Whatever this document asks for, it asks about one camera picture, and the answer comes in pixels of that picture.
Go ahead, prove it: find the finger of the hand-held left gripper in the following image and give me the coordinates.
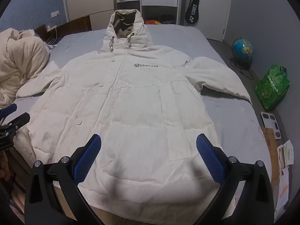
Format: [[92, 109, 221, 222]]
[[0, 103, 18, 120], [0, 112, 31, 133]]

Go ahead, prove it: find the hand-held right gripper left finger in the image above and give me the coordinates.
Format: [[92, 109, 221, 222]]
[[24, 133, 104, 225]]

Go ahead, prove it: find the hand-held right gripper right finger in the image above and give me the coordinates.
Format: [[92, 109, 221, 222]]
[[194, 133, 275, 225]]

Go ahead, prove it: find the bed with grey sheet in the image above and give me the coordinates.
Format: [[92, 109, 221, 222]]
[[7, 25, 275, 225]]

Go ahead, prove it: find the cream pillow at left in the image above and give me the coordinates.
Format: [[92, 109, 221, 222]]
[[0, 28, 51, 109]]

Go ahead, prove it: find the white bathroom scale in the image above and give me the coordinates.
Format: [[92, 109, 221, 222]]
[[261, 111, 282, 140]]

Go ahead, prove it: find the white paper booklet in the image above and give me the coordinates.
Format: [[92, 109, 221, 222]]
[[277, 139, 294, 167]]

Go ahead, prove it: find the pile of papers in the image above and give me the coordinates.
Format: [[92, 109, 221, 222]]
[[273, 166, 290, 221]]

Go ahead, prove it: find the green shopping bag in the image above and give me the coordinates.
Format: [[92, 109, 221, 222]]
[[254, 64, 290, 112]]

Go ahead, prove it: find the brown wooden headboard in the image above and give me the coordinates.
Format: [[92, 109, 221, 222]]
[[34, 15, 92, 45]]

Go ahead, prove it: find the blue globe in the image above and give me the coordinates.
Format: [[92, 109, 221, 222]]
[[231, 37, 254, 70]]

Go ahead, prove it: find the white shelf cabinet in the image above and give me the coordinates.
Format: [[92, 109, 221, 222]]
[[62, 0, 115, 30]]

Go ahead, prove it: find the black racket bag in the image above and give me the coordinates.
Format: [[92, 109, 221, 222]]
[[185, 0, 201, 25]]

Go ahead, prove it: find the white door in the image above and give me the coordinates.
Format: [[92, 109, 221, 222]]
[[179, 0, 233, 43]]

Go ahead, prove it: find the white charging cable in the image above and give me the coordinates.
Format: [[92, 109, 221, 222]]
[[47, 28, 59, 46]]

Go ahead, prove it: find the black globe cable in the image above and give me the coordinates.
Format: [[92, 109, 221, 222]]
[[231, 58, 255, 80]]

